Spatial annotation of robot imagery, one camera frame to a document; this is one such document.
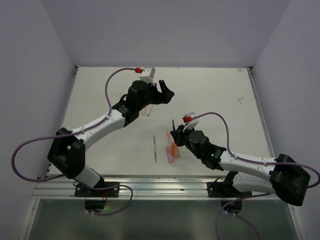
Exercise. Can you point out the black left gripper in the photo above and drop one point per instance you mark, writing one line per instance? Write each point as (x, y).
(165, 95)

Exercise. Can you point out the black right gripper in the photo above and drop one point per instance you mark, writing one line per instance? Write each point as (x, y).
(178, 133)

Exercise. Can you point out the thin orange pen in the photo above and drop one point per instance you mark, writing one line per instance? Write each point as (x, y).
(169, 138)

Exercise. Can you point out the yellow highlighter marker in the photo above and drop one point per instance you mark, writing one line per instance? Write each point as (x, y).
(143, 111)

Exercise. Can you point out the white pen with tan cap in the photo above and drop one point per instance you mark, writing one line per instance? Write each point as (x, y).
(149, 110)

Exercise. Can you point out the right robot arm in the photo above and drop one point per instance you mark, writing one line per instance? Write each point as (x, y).
(280, 176)

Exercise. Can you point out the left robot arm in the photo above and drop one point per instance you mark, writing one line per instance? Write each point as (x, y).
(68, 150)

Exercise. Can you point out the orange clear highlighter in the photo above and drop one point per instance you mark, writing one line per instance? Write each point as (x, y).
(175, 150)

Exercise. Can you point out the pink highlighter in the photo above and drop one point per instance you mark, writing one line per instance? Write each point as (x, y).
(169, 155)

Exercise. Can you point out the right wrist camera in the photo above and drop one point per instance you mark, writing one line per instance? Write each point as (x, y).
(189, 121)

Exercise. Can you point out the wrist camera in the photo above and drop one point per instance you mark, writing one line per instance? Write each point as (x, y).
(189, 121)
(147, 75)

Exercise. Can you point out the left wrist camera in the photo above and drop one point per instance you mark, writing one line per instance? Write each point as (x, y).
(147, 75)

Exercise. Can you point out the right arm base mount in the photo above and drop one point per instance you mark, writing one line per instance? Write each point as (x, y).
(223, 188)

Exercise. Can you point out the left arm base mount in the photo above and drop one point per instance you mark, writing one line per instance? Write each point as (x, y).
(96, 197)

